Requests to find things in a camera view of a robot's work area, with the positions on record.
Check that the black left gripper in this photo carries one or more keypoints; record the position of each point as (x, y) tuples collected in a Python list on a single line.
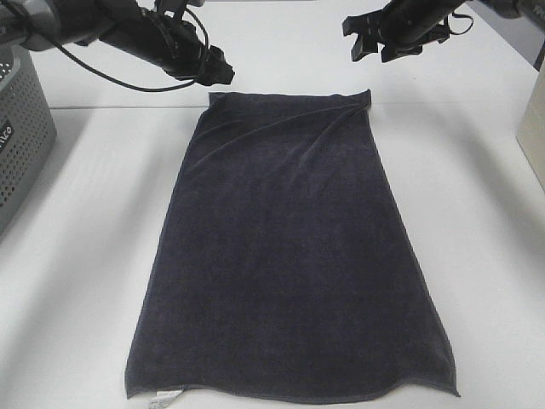
[(170, 44)]

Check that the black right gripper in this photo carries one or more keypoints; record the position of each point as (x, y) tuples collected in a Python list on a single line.
[(398, 30)]

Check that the dark navy towel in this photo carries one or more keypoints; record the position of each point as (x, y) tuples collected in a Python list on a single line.
[(283, 269)]

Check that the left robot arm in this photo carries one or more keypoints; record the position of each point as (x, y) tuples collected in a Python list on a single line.
[(43, 25)]

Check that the grey perforated basket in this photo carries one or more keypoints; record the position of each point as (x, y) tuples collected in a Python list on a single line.
[(27, 130)]

